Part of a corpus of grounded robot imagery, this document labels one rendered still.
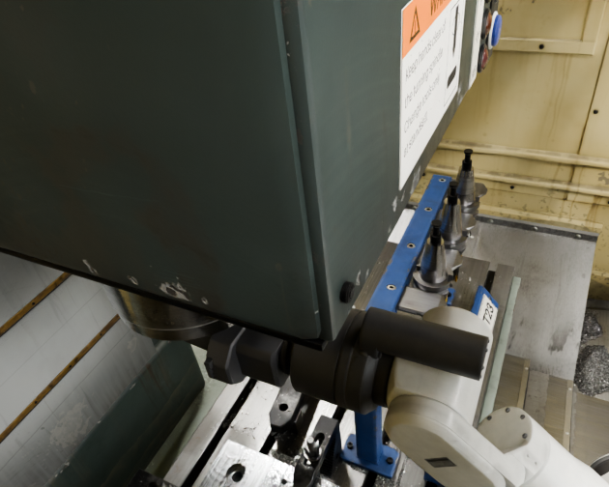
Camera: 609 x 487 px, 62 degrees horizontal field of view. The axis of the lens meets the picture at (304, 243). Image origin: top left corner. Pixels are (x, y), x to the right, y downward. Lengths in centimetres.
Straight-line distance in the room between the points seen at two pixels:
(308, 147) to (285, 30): 4
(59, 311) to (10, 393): 15
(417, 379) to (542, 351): 104
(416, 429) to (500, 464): 7
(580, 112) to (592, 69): 10
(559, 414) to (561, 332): 23
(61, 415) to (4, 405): 14
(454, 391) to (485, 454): 5
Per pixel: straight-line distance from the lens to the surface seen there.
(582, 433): 134
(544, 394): 136
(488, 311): 119
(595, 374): 151
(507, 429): 51
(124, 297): 44
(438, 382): 43
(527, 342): 145
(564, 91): 138
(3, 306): 92
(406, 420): 41
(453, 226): 89
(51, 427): 110
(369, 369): 43
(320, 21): 19
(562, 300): 150
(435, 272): 81
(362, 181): 25
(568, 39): 133
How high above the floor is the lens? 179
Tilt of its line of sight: 39 degrees down
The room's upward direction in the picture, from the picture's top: 8 degrees counter-clockwise
